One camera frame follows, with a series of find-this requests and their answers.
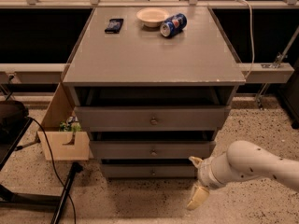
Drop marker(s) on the blue pepsi can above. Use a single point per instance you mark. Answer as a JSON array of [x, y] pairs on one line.
[[173, 25]]

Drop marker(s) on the dark blue snack packet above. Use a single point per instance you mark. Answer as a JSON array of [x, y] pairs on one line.
[[114, 26]]

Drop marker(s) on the black bag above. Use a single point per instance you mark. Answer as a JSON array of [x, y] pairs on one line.
[[11, 112]]

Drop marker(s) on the grey top drawer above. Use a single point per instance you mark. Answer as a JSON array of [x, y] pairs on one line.
[[150, 119]]

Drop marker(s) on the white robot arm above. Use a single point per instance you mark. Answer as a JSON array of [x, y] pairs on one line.
[[242, 161]]

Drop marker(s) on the green snack bags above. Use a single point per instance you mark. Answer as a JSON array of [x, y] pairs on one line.
[[70, 125]]

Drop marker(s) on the grey drawer cabinet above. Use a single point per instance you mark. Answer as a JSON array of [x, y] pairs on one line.
[[139, 67]]

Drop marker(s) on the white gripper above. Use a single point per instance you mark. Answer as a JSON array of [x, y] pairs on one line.
[[205, 173]]

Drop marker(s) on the grey bottom drawer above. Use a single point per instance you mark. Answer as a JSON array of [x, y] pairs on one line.
[[148, 171]]

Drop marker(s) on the grey metal rail beam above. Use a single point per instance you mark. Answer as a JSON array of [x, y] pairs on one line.
[[52, 73]]

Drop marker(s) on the white ceramic bowl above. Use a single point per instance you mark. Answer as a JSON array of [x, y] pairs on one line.
[[152, 17]]

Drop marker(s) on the grey drawer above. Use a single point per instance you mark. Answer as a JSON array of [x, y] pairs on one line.
[[150, 119], [148, 171], [109, 150]]

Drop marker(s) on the wooden box bin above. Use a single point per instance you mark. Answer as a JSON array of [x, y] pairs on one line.
[[60, 143]]

